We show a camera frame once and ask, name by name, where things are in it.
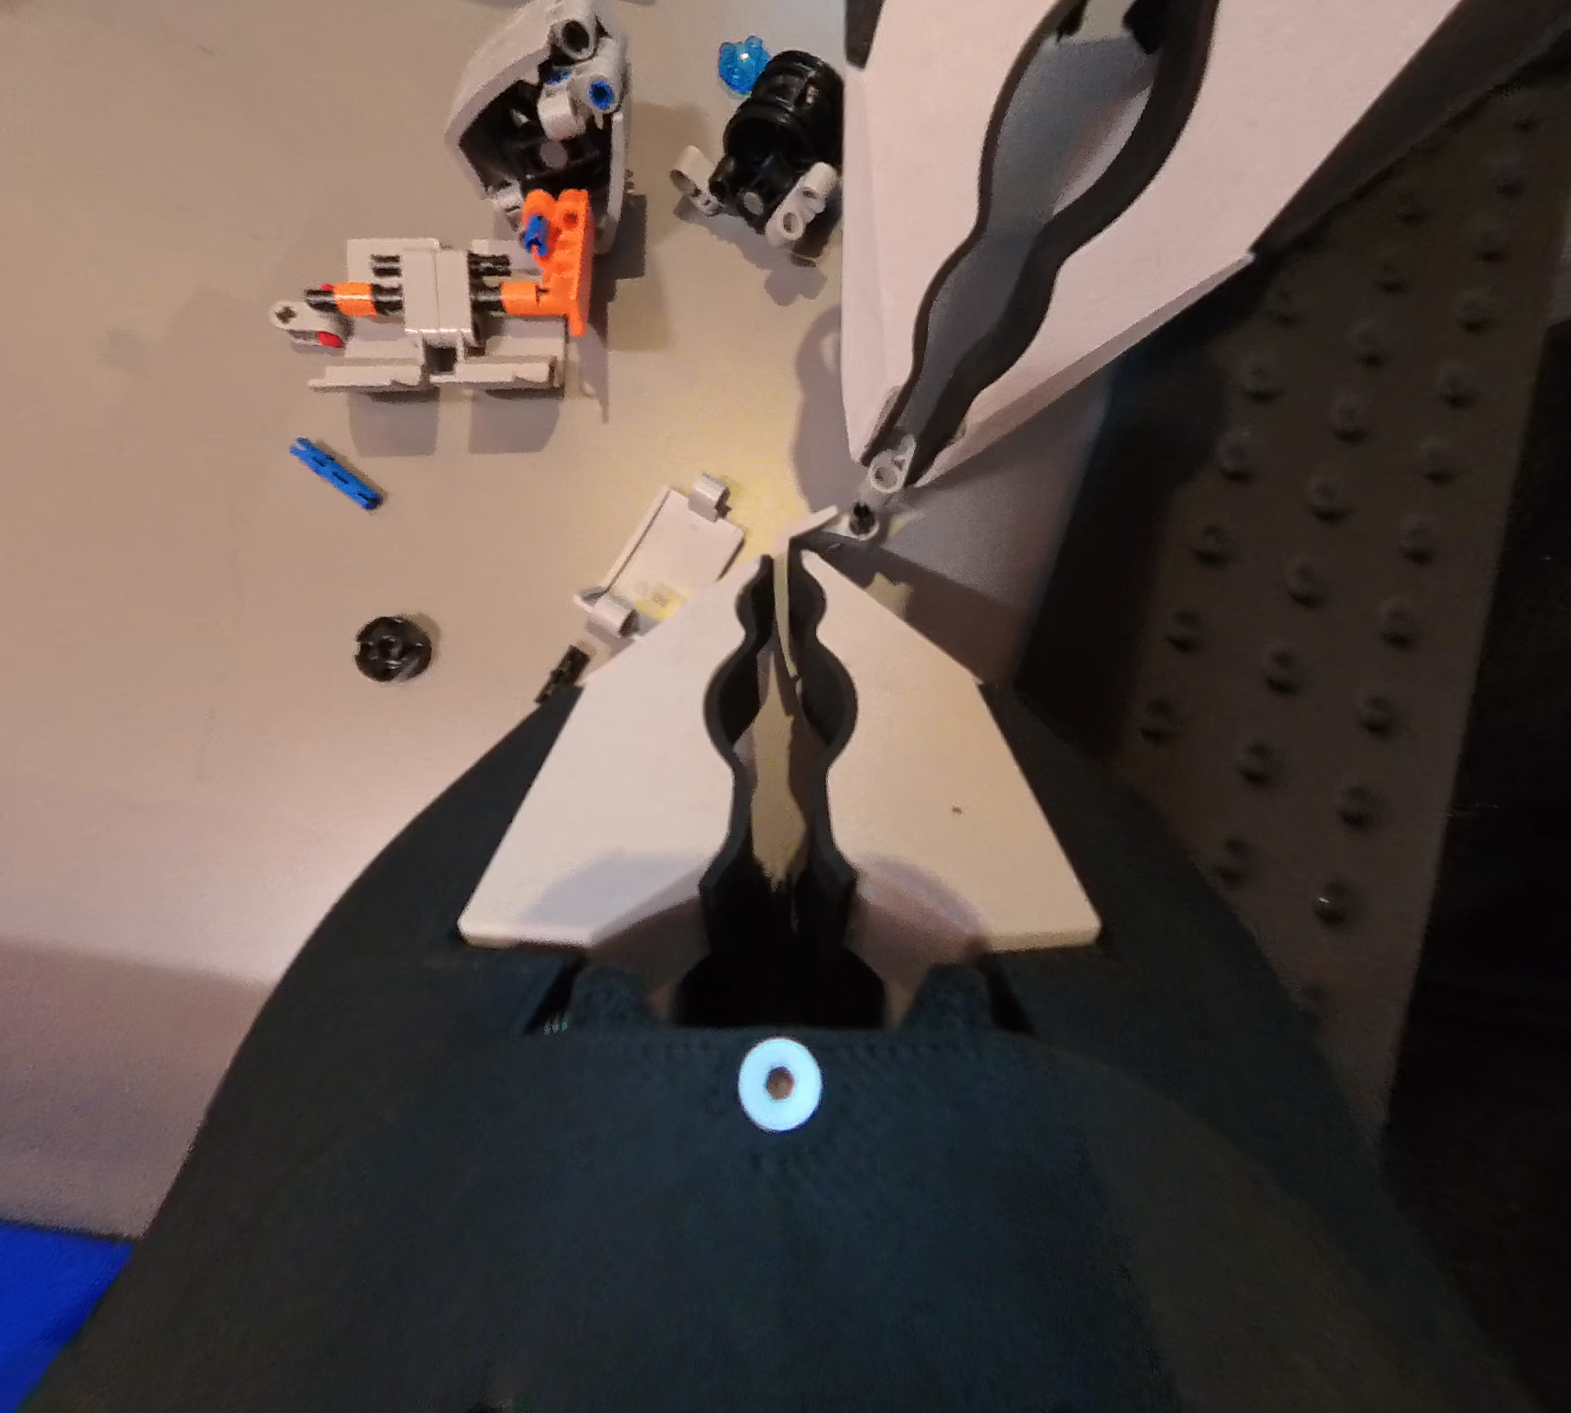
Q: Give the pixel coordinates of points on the black dimpled foam pad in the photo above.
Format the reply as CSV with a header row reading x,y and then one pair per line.
x,y
1350,577

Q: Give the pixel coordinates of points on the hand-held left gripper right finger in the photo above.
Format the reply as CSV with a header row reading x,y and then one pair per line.
x,y
972,826

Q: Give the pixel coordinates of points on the dark grey round block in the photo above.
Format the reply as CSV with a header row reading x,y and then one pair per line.
x,y
393,650

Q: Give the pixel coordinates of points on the grey curved panel piece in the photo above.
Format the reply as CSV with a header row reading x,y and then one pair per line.
x,y
849,534
661,562

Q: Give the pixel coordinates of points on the blue parts bin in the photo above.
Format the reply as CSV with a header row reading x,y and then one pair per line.
x,y
53,1293

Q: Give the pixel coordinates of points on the blue transparent round stud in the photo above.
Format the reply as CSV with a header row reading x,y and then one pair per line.
x,y
742,64

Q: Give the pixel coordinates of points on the black short pin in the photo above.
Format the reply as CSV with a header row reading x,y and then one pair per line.
x,y
562,667

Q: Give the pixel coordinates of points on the black toy wheel assembly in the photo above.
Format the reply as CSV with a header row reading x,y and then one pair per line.
x,y
775,148

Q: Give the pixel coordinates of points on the blue long pin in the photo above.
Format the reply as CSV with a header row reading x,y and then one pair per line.
x,y
341,476

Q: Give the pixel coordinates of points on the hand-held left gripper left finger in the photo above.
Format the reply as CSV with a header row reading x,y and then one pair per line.
x,y
590,826

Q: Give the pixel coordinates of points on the grey orange block assembly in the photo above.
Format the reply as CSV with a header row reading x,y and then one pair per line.
x,y
494,87

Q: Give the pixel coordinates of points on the grey two-hole connector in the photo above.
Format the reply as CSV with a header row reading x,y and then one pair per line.
x,y
888,469

